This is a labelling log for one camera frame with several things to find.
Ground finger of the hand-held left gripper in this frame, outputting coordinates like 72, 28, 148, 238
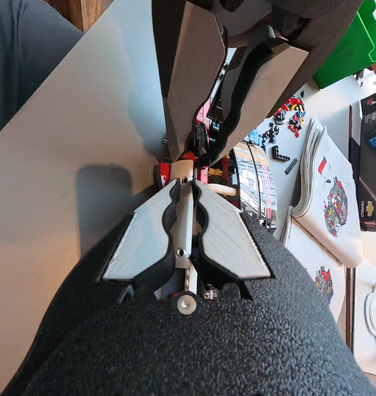
162, 2, 228, 163
210, 25, 310, 166

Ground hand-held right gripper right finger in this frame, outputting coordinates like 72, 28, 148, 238
191, 179, 274, 290

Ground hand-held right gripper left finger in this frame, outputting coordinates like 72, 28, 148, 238
102, 179, 181, 289

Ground white and red brick door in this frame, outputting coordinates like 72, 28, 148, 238
169, 159, 198, 294

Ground toy brick car model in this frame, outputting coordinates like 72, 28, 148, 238
153, 53, 279, 232

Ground grey desk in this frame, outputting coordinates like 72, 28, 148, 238
0, 0, 376, 395

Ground person's left hand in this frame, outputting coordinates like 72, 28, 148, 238
228, 19, 273, 48

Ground green plastic bin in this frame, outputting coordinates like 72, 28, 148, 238
313, 0, 376, 89

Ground pile of loose brick pieces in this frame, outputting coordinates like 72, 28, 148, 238
258, 91, 307, 175

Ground thick instruction booklet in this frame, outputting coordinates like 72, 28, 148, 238
290, 116, 363, 269

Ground toy car set box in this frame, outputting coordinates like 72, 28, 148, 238
349, 88, 376, 232

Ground white flat pad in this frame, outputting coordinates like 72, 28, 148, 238
352, 257, 376, 376

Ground person's grey trousers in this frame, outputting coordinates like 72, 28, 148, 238
0, 0, 85, 143

